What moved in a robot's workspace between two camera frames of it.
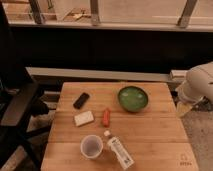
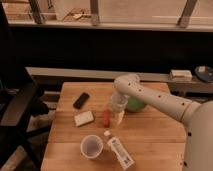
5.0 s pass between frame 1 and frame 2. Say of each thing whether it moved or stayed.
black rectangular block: stayed
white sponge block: stayed
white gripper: moved
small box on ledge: stayed
